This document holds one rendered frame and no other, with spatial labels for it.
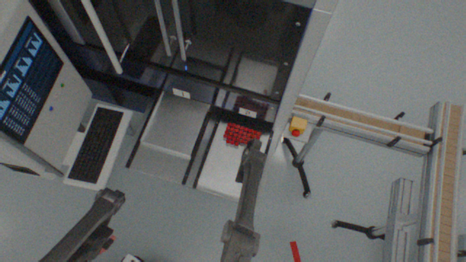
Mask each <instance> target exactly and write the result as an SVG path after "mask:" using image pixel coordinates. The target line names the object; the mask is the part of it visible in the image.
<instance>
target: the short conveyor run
mask: <svg viewBox="0 0 466 262"><path fill-rule="evenodd" d="M330 97H331V92H327V94H326V95H325V97H324V98H323V100H321V99H317V98H313V97H310V96H307V95H302V94H300V93H299V95H298V97H297V99H296V102H295V104H294V107H293V110H292V112H294V113H298V114H302V115H305V116H308V117H309V118H308V120H307V122H308V123H310V124H312V127H314V128H317V129H320V130H325V131H327V132H332V133H334V134H338V135H343V136H345V137H348V138H352V139H356V140H360V141H363V142H367V143H371V144H374V145H376V146H381V147H385V148H390V149H392V150H396V151H400V152H403V153H404V154H409V155H412V156H417V157H419V158H420V157H422V156H424V155H425V154H427V153H429V149H430V148H429V147H430V145H432V141H430V134H432V132H433V130H432V129H429V128H426V127H420V126H418V125H414V124H409V123H406V122H402V121H401V119H402V118H403V117H404V116H405V113H404V112H401V113H400V114H398V115H397V116H396V117H395V118H394V119H389V118H387V117H383V116H379V115H376V114H371V113H368V112H365V111H361V110H357V109H354V108H350V107H346V106H342V105H339V104H336V103H331V102H328V99H329V98H330Z"/></svg>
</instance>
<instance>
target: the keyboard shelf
mask: <svg viewBox="0 0 466 262"><path fill-rule="evenodd" d="M98 107H101V108H108V109H111V110H115V111H121V112H124V114H123V117H122V120H121V122H120V124H119V128H118V130H117V132H116V135H115V138H114V141H113V143H112V146H111V149H110V151H109V153H108V157H106V160H105V163H104V165H103V169H102V170H101V173H100V176H99V179H98V182H97V183H96V184H92V183H86V182H82V181H79V180H73V179H69V178H67V177H68V174H69V172H70V171H71V168H72V167H73V164H74V161H75V158H76V155H77V154H78V153H79V149H80V148H81V145H82V142H83V140H84V137H85V135H86V133H87V130H88V128H90V125H91V122H92V119H93V117H94V115H95V112H96V110H97V108H98ZM133 114H134V113H133V111H129V110H125V109H122V108H116V107H112V106H105V105H102V104H97V105H96V107H95V110H94V112H93V114H92V117H91V119H90V122H88V125H87V128H86V130H85V132H84V133H82V132H76V134H75V136H74V139H73V140H72V143H71V146H70V148H69V150H68V153H66V157H65V159H64V161H63V164H62V165H65V166H69V167H70V168H69V169H68V171H67V173H66V176H65V178H64V181H63V182H64V183H65V184H68V185H72V186H78V187H82V188H88V189H92V190H95V191H100V190H101V189H103V190H104V189H105V187H106V184H107V182H108V179H109V176H110V174H111V172H112V170H113V168H114V164H115V161H116V160H117V156H118V153H119V150H120V148H121V145H122V142H123V140H124V137H125V134H126V132H127V128H128V126H129V124H130V122H131V120H132V117H133Z"/></svg>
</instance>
